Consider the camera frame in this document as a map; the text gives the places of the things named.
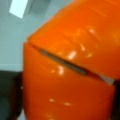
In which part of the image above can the orange toy carrot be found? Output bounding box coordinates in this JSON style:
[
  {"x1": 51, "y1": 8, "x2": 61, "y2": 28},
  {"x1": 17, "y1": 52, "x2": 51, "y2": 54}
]
[{"x1": 23, "y1": 0, "x2": 120, "y2": 120}]

